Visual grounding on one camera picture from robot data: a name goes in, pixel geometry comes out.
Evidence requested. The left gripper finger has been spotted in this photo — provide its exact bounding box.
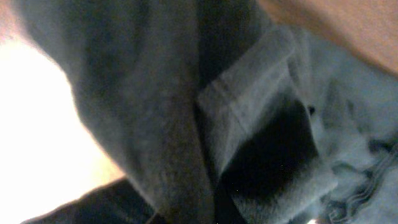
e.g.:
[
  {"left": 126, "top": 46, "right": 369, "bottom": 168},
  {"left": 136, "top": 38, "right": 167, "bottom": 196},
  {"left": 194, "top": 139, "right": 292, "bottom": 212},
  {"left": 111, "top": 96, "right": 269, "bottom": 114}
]
[{"left": 24, "top": 179, "right": 162, "bottom": 224}]

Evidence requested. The dark green Nike t-shirt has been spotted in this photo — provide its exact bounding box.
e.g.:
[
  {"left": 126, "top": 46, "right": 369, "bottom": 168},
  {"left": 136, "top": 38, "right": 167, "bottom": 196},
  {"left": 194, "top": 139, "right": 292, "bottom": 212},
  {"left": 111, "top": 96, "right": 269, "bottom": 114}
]
[{"left": 14, "top": 0, "right": 397, "bottom": 223}]

